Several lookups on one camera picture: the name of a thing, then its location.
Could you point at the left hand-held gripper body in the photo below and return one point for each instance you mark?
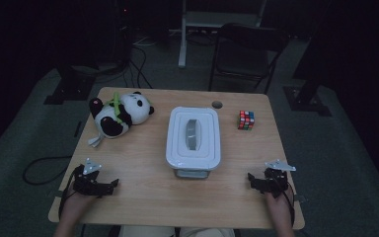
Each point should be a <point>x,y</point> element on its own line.
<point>89,186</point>

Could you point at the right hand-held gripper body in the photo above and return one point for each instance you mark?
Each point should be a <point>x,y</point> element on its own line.
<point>271,184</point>

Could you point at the colourful puzzle cube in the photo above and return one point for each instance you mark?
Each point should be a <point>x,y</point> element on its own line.
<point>246,120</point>

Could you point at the clear plastic storage box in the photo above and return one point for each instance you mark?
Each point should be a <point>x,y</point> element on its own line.
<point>192,173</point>

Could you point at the panda plush toy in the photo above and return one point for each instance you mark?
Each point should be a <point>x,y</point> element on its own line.
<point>118,115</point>

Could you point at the person's left hand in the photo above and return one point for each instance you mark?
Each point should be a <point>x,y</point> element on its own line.
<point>75,205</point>

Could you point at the person's right hand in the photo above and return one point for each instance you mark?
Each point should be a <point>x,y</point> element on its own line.
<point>281,207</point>

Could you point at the grey tape strip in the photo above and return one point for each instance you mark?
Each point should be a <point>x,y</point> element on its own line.
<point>300,198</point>
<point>55,194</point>

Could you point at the black marker pen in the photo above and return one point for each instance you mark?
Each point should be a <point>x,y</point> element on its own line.
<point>77,129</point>

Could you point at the black stand base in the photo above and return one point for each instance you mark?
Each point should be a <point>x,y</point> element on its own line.
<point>306,103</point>
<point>69,89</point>

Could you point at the black folding chair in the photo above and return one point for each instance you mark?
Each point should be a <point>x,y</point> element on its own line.
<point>243,56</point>

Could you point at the dark computer tower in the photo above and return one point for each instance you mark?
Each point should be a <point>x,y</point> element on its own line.
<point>124,33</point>

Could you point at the white metal stand frame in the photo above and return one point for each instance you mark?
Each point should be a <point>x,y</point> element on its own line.
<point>182,39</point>

